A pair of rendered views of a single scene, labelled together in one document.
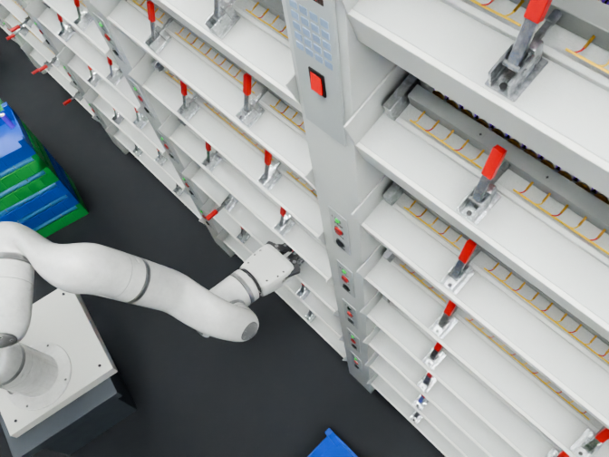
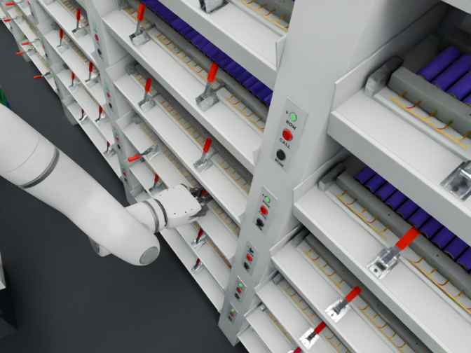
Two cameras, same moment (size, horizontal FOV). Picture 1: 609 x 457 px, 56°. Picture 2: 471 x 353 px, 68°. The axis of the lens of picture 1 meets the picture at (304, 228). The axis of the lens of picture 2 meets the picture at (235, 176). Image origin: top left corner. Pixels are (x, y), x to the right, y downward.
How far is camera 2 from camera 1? 0.50 m
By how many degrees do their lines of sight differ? 14
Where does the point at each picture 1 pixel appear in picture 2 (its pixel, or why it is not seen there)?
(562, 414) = not seen: outside the picture
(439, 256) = (436, 155)
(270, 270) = (179, 206)
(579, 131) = not seen: outside the picture
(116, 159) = (64, 127)
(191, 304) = (95, 210)
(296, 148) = (259, 36)
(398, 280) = (331, 211)
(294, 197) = (228, 120)
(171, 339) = (69, 272)
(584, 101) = not seen: outside the picture
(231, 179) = (160, 121)
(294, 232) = (210, 172)
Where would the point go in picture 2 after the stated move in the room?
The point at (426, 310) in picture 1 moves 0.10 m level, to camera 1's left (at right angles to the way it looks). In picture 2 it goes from (362, 246) to (298, 250)
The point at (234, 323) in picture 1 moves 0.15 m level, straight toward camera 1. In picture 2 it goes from (136, 241) to (165, 309)
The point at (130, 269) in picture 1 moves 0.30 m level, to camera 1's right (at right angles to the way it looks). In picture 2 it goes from (35, 145) to (223, 143)
